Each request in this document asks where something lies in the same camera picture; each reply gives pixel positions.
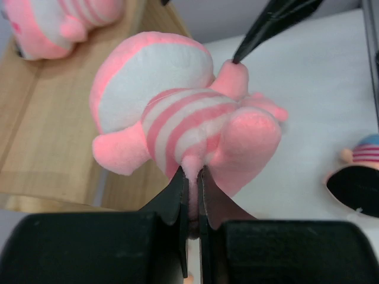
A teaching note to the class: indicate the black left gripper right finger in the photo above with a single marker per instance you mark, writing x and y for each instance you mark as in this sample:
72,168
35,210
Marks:
216,210

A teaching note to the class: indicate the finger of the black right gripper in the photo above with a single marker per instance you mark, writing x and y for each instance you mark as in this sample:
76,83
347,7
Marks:
277,16

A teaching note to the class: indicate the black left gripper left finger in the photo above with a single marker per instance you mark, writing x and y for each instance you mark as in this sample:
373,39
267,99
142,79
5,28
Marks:
169,253

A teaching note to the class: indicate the pink plush with heart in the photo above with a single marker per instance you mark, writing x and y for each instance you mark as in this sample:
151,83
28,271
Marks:
156,97

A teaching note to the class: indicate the wooden two-tier shelf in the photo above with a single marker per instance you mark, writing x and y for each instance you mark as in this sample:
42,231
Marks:
47,129

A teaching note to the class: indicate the boy doll centre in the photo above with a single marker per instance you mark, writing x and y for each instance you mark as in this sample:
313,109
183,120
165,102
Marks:
355,184

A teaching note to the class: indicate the aluminium right frame post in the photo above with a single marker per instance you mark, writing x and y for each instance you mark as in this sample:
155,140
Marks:
370,11

